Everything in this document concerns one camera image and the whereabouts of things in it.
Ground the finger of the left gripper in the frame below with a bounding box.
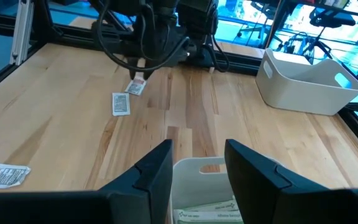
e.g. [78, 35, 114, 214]
[143, 66, 156, 81]
[127, 58, 139, 81]

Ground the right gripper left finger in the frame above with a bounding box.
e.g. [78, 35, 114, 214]
[0, 139, 174, 224]

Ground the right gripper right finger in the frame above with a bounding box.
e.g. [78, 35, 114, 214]
[224, 138, 358, 224]

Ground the white packet with red print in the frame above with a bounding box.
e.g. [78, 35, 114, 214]
[124, 77, 147, 96]
[0, 161, 32, 190]

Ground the green striped bandage wrapper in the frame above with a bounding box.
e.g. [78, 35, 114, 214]
[181, 195, 239, 213]
[172, 207, 244, 224]

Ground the white packet with black text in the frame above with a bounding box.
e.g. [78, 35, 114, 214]
[111, 92, 131, 117]

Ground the grey plastic bin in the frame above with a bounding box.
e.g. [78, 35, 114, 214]
[255, 47, 358, 116]
[169, 156, 281, 224]

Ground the black office chair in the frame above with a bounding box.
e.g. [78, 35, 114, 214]
[303, 6, 357, 58]
[236, 0, 281, 40]

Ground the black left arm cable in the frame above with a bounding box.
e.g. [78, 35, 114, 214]
[96, 0, 190, 72]

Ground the silver aluminium post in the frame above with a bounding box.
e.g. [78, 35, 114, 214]
[9, 0, 34, 67]

